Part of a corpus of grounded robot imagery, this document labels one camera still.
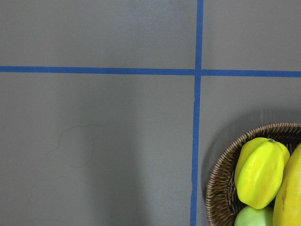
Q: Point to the green pear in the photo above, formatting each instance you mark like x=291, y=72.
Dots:
x=250, y=216

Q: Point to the brown wicker basket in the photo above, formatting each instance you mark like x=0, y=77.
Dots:
x=222, y=203

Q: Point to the large yellow banana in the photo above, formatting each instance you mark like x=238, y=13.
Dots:
x=287, y=208

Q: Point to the yellow starfruit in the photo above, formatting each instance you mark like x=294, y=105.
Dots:
x=259, y=171

